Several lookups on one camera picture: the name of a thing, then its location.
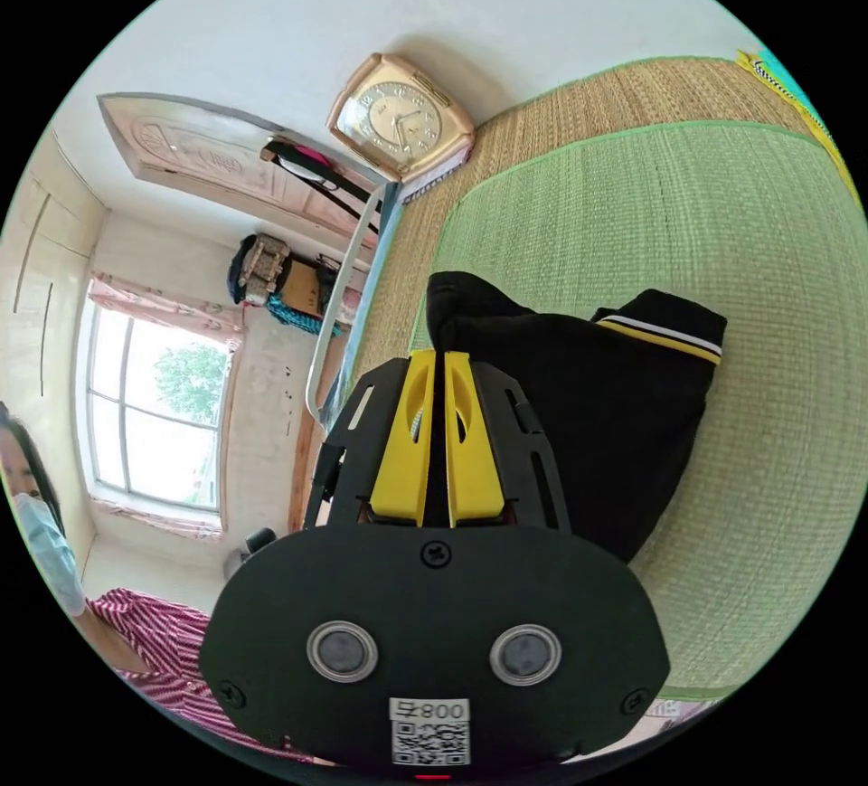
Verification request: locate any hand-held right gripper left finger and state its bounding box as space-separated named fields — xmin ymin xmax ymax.
xmin=369 ymin=349 xmax=437 ymax=528

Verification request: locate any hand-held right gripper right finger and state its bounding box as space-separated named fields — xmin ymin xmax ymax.
xmin=444 ymin=349 xmax=505 ymax=528

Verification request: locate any black short sleeve shirt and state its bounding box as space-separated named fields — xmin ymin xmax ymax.
xmin=409 ymin=270 xmax=728 ymax=564

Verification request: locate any window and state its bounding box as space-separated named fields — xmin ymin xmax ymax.
xmin=86 ymin=304 xmax=231 ymax=510

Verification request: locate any pink floral curtain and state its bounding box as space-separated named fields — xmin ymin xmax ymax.
xmin=90 ymin=270 xmax=247 ymax=353

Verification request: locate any bed with woven mat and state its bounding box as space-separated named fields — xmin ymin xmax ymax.
xmin=325 ymin=56 xmax=868 ymax=726

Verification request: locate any person's body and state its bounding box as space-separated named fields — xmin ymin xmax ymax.
xmin=0 ymin=400 xmax=313 ymax=763

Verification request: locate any gold square clock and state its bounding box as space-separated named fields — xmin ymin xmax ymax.
xmin=326 ymin=52 xmax=476 ymax=185

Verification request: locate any wooden door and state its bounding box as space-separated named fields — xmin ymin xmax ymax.
xmin=97 ymin=92 xmax=392 ymax=258

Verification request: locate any white metal rail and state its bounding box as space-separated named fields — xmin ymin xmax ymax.
xmin=305 ymin=183 xmax=386 ymax=426

